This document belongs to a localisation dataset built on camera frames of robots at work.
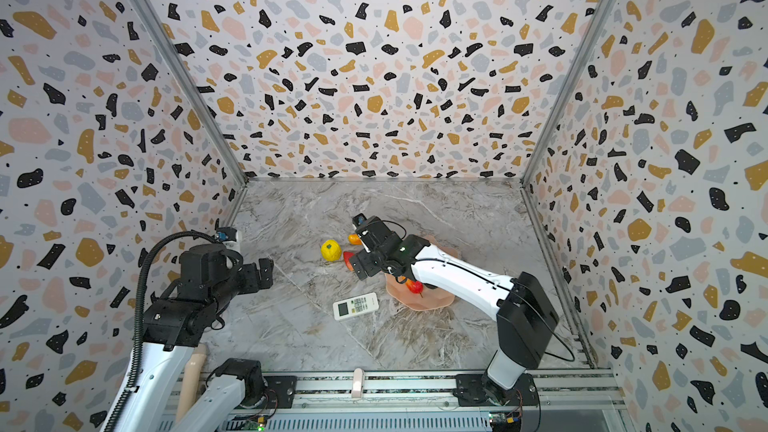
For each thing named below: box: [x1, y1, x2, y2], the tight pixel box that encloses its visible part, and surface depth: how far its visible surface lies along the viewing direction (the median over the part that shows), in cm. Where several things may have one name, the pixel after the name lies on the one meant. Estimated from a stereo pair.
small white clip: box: [352, 368, 364, 399], surface depth 74 cm
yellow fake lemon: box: [321, 239, 342, 262], surface depth 97 cm
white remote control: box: [333, 292, 379, 321], surface depth 89 cm
